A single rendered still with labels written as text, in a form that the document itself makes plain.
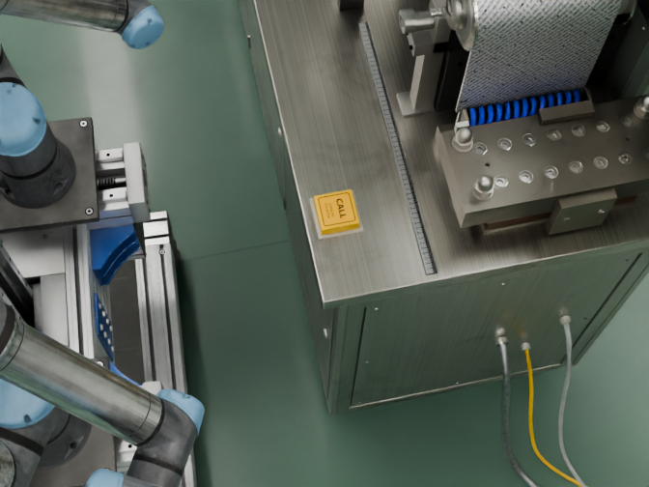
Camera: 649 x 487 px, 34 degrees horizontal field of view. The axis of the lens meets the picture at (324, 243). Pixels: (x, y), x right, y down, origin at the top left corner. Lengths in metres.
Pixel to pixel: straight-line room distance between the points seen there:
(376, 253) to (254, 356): 0.94
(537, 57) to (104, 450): 0.99
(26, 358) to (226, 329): 1.44
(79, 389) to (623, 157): 1.01
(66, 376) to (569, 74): 1.00
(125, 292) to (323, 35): 0.88
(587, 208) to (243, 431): 1.19
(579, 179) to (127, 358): 1.21
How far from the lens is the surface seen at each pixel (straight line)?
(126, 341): 2.60
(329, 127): 2.01
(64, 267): 2.12
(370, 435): 2.72
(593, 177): 1.88
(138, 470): 1.54
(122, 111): 3.11
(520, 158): 1.86
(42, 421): 1.72
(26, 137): 1.91
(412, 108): 2.02
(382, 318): 2.02
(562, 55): 1.84
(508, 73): 1.84
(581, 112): 1.91
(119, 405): 1.48
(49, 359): 1.42
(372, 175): 1.96
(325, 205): 1.90
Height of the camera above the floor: 2.64
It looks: 66 degrees down
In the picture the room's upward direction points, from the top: 2 degrees clockwise
